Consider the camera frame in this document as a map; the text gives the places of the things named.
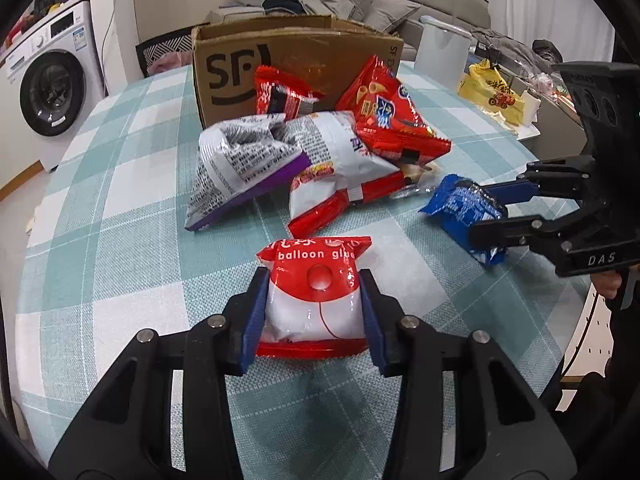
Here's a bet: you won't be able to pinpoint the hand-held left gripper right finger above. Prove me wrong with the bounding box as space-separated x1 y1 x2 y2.
359 268 581 480

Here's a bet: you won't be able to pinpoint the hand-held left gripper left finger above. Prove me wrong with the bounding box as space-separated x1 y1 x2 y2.
47 266 271 480

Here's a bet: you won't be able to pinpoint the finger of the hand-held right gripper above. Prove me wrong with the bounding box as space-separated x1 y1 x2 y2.
472 155 602 210
467 202 614 261

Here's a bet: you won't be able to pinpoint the red and white candy packet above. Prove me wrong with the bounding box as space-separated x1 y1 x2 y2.
256 236 373 359

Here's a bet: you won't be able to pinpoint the blue snack packet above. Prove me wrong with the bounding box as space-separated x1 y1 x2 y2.
419 174 506 267

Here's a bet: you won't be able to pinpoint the silver and purple snack bag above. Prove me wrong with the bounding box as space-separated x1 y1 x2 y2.
184 114 313 233

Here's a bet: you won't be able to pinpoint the red triangular chip bag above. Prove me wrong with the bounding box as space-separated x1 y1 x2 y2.
335 54 452 166

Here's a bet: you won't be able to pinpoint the white and red snack bag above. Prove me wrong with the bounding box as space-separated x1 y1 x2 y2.
272 110 406 240

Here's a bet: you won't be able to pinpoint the small red snack packet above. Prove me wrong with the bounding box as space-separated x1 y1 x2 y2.
254 65 326 118

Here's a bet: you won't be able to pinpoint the cardboard box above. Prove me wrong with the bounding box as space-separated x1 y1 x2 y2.
191 14 405 130

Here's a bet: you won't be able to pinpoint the person's right hand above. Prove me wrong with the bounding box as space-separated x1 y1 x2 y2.
592 272 622 302

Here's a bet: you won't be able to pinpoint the yellow plastic bag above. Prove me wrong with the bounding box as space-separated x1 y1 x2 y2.
459 58 538 128

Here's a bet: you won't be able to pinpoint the grey cloth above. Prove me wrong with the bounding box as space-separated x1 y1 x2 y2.
470 26 556 81

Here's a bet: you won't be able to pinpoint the white lidded bin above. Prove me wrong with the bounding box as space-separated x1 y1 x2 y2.
415 15 473 92

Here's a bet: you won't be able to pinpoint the teal checked tablecloth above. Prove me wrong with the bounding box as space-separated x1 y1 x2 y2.
15 60 596 480

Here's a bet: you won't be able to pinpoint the grey pillow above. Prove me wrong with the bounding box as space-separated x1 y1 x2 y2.
367 0 421 36

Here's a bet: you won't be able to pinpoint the grey jacket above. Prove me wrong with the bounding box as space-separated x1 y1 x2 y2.
300 0 378 28

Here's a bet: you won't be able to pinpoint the pink cloth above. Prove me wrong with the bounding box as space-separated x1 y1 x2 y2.
150 49 193 75

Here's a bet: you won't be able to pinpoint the black and white patterned basket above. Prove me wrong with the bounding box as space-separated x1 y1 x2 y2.
136 27 196 78

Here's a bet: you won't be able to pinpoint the dark clothes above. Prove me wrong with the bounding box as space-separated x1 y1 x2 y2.
262 0 306 15

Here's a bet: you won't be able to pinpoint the white washing machine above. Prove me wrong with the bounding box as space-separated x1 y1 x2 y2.
2 0 106 173

